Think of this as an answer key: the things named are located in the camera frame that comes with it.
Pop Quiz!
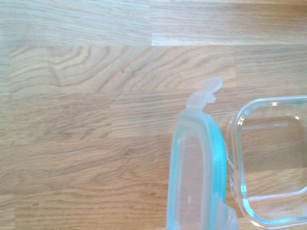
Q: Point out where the square glass food container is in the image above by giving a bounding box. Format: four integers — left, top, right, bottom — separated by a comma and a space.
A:
226, 95, 307, 229

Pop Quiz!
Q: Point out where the clear lid with teal seal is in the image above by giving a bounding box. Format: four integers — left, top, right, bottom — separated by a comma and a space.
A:
166, 76, 238, 230

